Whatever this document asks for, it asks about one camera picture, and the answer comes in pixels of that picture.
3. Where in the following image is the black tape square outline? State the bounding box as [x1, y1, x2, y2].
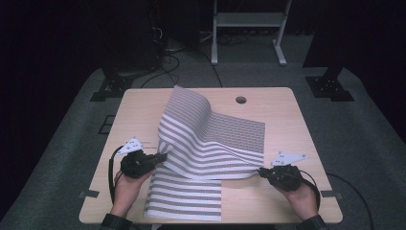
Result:
[98, 114, 117, 135]

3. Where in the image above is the white metal stand frame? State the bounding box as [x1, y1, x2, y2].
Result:
[210, 0, 293, 67]

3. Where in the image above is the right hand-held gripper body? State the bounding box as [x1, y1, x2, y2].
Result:
[270, 150, 306, 193]

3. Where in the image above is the person's left hand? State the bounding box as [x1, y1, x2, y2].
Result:
[111, 171, 151, 217]

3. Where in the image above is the grey white striped cloth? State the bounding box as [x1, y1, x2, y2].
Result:
[143, 84, 266, 222]

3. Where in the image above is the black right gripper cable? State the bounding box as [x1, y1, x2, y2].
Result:
[300, 169, 322, 212]

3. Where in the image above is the grey tape strip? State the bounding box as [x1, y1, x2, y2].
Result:
[320, 190, 344, 199]
[79, 190, 101, 199]

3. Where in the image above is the black floor cable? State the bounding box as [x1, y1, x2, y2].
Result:
[199, 51, 224, 88]

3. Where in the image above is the black metal stand base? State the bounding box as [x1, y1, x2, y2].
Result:
[90, 65, 135, 103]
[304, 63, 355, 103]

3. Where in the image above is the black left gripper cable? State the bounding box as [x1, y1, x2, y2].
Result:
[107, 145, 124, 205]

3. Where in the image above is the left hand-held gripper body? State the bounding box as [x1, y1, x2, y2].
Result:
[116, 137, 153, 179]

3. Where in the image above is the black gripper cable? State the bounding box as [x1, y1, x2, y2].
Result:
[300, 169, 322, 212]
[107, 145, 124, 205]

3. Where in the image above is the tangle of black floor cables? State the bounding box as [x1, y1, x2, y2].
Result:
[140, 27, 182, 89]

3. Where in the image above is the long black hanging cable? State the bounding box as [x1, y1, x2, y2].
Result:
[325, 172, 375, 230]

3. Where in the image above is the person's right hand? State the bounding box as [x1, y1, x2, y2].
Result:
[276, 183, 320, 221]

